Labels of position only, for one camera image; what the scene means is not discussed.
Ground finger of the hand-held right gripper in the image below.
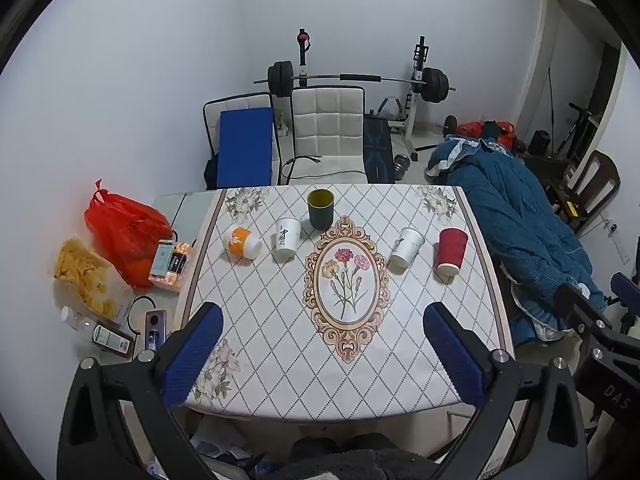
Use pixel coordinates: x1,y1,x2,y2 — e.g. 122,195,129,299
554,282,615,342
610,272,640,312

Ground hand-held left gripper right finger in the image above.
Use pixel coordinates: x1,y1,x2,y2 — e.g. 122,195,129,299
422,301,590,480

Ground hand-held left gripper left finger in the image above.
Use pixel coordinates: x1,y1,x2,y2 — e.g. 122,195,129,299
56,301,224,480

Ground dark green cup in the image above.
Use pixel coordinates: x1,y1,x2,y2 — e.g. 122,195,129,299
307,188,335,231

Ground red ribbed paper cup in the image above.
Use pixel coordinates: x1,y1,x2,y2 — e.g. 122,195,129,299
434,228,469,281

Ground white paper cup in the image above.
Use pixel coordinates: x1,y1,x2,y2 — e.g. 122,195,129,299
388,227,426,270

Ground orange and white cup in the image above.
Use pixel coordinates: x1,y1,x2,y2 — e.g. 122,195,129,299
223,226,263,261

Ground white cup with black print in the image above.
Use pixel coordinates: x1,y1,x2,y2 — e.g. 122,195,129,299
272,217,302,261

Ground floral diamond pattern tablecloth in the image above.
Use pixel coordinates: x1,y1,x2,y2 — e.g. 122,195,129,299
177,184,516,421

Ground orange black packet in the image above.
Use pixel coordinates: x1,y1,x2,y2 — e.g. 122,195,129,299
169,242,193,277

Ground small white teal box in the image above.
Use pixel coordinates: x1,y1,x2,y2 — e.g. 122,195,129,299
149,241,175,279

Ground blue quilted coat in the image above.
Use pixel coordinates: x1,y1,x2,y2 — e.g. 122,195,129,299
425,135,609,347

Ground brown wooden chair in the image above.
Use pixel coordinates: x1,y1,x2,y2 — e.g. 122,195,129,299
564,150,621,234

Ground small clear bottle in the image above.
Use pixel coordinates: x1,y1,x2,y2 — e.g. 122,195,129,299
60,306,99,334

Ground red plastic bag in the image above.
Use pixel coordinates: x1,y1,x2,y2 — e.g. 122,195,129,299
84,178,173,291

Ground clear bag of yellow chips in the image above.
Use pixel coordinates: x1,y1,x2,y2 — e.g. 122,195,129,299
54,236,135,323

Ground person's dark fleece trousers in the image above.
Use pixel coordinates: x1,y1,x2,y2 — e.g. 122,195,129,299
277,432,453,480

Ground black kick scooter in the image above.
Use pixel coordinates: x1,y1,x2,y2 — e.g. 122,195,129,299
555,102,604,161

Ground blue cushion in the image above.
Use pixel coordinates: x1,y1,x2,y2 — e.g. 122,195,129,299
216,108,273,190

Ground black weight bench pad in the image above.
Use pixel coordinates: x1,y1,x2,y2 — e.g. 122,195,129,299
363,115,396,184

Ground white padded chair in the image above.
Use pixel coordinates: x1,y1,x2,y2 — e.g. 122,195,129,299
279,86,370,186

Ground white barbell rack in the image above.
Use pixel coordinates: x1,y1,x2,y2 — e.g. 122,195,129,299
296,28,432,161

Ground barbell with black plates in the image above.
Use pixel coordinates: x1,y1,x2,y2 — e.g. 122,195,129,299
252,61,457,106

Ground black cable loop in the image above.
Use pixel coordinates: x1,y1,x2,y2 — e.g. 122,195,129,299
127,296,166,334

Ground black cable on chair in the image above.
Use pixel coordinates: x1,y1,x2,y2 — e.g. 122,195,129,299
280,154,324,186

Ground white chair with black frame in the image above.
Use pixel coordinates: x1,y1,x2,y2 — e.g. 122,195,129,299
202,92,275,190

